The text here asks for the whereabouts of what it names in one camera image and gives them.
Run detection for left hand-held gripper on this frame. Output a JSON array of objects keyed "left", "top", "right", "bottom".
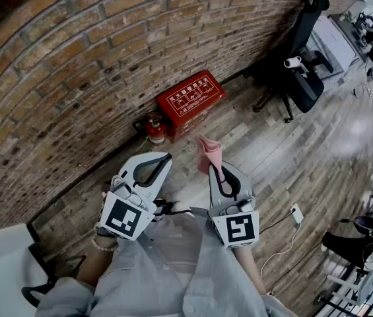
[{"left": 96, "top": 152, "right": 173, "bottom": 242}]

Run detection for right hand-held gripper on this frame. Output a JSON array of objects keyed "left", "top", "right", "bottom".
[{"left": 207, "top": 161, "right": 261, "bottom": 249}]

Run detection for pink cloth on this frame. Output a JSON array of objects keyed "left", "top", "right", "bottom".
[{"left": 196, "top": 134, "right": 234, "bottom": 193}]

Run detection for red fire extinguisher box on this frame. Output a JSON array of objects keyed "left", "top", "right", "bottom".
[{"left": 154, "top": 70, "right": 228, "bottom": 144}]

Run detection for person's left forearm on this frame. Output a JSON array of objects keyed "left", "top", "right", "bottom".
[{"left": 75, "top": 234, "right": 120, "bottom": 287}]

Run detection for person's right forearm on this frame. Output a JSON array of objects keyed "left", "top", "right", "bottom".
[{"left": 233, "top": 244, "right": 269, "bottom": 296}]

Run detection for red fire extinguisher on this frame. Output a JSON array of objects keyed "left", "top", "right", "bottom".
[{"left": 132, "top": 110, "right": 168, "bottom": 145}]

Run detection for person's shoes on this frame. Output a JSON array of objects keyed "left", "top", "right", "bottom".
[{"left": 154, "top": 199, "right": 194, "bottom": 217}]

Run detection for white power adapter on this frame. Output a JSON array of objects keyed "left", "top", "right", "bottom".
[{"left": 289, "top": 203, "right": 305, "bottom": 226}]

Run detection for person's light blue shirt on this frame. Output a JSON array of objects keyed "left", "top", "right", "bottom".
[{"left": 35, "top": 209, "right": 301, "bottom": 317}]

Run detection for black office chair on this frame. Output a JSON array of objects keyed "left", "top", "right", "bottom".
[{"left": 242, "top": 0, "right": 335, "bottom": 124}]

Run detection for black stool chair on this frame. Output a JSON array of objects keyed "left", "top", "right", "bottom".
[{"left": 320, "top": 215, "right": 373, "bottom": 271}]

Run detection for white cabinet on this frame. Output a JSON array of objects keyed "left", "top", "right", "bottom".
[{"left": 306, "top": 14, "right": 362, "bottom": 81}]

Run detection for white cable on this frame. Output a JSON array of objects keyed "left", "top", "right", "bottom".
[{"left": 259, "top": 223, "right": 298, "bottom": 277}]

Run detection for beaded bracelet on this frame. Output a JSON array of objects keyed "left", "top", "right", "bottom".
[{"left": 90, "top": 235, "right": 120, "bottom": 253}]

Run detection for small white camera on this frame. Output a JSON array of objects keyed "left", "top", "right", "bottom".
[{"left": 283, "top": 56, "right": 310, "bottom": 76}]

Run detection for black metal chair frame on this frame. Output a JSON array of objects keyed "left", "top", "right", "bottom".
[{"left": 20, "top": 222, "right": 88, "bottom": 308}]

